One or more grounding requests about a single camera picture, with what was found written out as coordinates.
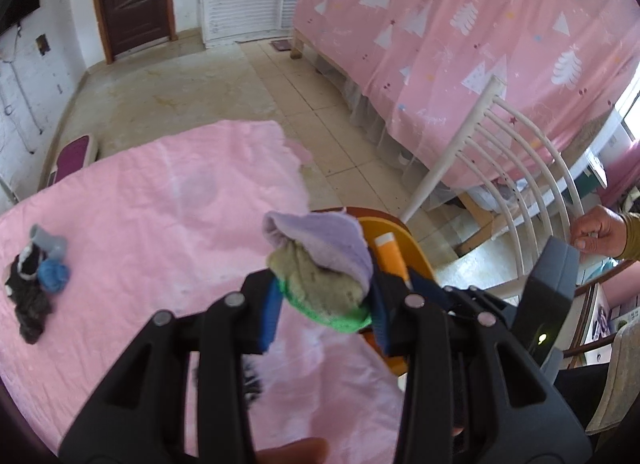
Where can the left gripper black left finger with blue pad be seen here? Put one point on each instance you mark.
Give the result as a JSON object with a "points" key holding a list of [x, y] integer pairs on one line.
{"points": [[177, 392]]}

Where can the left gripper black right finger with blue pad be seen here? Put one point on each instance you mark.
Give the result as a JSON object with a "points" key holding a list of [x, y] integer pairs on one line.
{"points": [[473, 394]]}

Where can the orange bottle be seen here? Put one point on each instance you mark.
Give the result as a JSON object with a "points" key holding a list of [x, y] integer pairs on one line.
{"points": [[389, 257]]}

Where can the black plastic bag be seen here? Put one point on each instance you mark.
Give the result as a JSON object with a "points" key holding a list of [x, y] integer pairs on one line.
{"points": [[31, 307]]}

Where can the purple green sock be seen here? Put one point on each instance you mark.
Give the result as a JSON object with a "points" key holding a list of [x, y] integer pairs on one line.
{"points": [[323, 266]]}

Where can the grey plastic tube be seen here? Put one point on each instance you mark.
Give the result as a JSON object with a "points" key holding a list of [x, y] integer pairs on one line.
{"points": [[55, 247]]}

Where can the black white pink sock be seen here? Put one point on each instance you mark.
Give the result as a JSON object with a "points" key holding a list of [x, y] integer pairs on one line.
{"points": [[22, 273]]}

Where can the olive sleeve forearm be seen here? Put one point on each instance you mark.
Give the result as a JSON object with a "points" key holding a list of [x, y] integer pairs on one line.
{"points": [[631, 250]]}

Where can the person's right hand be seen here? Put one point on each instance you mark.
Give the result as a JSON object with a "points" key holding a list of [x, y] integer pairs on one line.
{"points": [[599, 232]]}

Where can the person's left thumb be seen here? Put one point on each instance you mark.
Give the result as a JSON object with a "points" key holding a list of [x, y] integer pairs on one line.
{"points": [[304, 451]]}

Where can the black white patterned patch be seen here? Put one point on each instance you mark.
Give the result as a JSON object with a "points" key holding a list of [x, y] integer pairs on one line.
{"points": [[252, 388]]}

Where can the orange yellow bin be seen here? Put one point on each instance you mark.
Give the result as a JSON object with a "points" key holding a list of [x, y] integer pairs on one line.
{"points": [[376, 264]]}

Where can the white slatted chair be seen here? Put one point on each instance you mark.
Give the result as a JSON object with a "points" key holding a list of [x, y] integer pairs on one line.
{"points": [[507, 154]]}

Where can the blue crumpled ball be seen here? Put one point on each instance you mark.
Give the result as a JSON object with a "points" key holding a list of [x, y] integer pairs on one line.
{"points": [[53, 276]]}

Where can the pink tablecloth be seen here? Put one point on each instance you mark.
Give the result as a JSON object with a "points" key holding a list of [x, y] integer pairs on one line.
{"points": [[176, 224]]}

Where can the white metal rack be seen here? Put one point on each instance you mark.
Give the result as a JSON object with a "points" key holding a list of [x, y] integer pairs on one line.
{"points": [[8, 198]]}

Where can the purple white step scale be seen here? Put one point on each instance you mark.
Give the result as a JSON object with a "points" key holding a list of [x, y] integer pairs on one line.
{"points": [[75, 155]]}

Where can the pink tree-pattern bed curtain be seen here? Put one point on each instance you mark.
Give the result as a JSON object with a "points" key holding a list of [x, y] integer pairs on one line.
{"points": [[422, 64]]}

